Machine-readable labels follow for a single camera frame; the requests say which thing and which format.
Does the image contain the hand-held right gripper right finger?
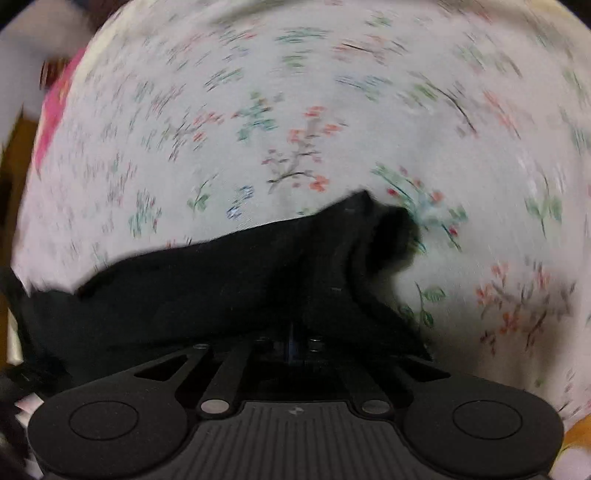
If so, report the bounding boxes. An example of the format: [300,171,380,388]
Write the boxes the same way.
[333,354,452,414]

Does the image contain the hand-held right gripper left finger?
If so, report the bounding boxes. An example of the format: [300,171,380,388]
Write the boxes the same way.
[133,338,254,414]

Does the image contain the black pants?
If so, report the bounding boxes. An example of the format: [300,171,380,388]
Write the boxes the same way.
[0,189,433,393]

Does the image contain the floral bed sheet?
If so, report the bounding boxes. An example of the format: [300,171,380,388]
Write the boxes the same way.
[14,0,591,425]

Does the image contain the pink and cream printed blanket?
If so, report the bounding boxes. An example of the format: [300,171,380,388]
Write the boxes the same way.
[34,9,134,181]

